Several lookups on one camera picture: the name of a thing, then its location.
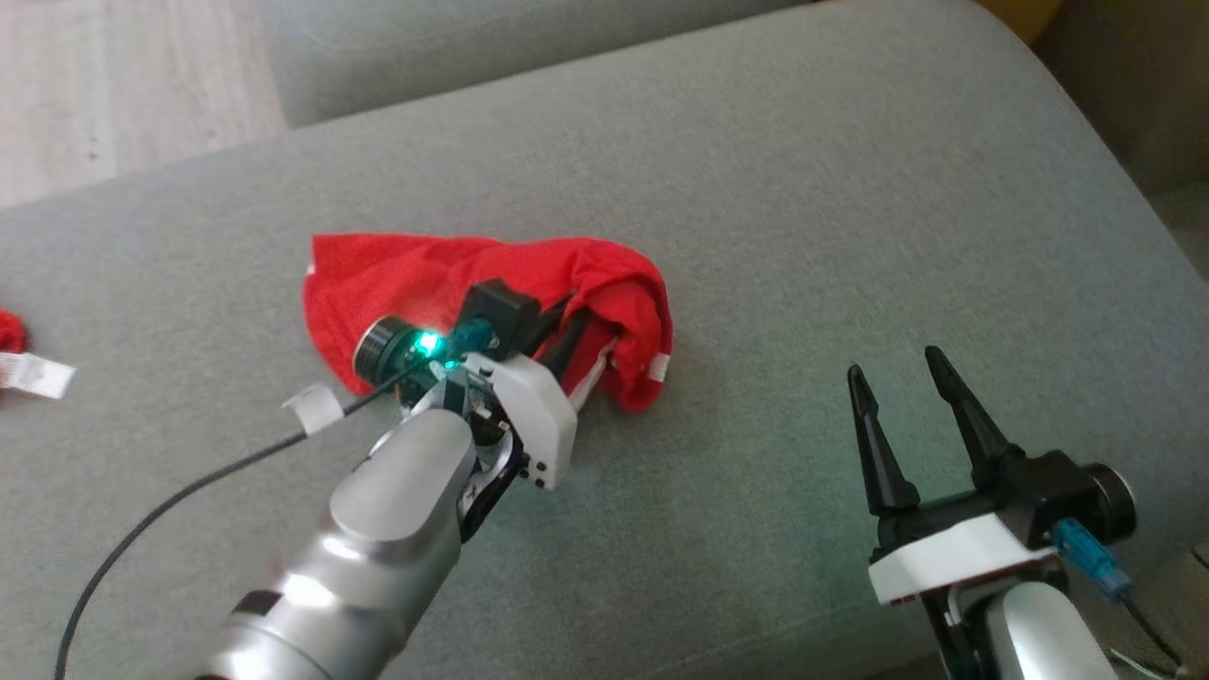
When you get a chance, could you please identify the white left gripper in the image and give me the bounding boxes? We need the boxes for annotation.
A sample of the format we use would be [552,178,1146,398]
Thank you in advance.
[439,291,596,541]

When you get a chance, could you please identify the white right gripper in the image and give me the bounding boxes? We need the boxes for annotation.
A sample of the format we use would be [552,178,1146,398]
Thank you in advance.
[847,347,1064,605]

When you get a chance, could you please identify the red basketball jersey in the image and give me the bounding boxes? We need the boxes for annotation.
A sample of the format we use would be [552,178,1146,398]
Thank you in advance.
[302,231,674,414]

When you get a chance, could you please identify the large grey sofa seat cushion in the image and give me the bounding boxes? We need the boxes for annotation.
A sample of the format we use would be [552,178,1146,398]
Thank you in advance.
[0,0,1209,680]

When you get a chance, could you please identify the small grey sofa seat cushion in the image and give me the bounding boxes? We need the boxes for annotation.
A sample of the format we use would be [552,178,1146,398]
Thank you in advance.
[260,0,813,128]

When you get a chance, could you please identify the red shorts with white trim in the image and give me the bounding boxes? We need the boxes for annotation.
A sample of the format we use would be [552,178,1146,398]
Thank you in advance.
[0,307,77,400]

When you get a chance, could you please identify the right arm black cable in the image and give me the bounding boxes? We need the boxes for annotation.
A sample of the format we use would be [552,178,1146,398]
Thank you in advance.
[1050,518,1191,680]

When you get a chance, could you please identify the white cable tape tab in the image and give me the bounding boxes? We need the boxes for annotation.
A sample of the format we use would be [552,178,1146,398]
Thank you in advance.
[282,382,347,436]

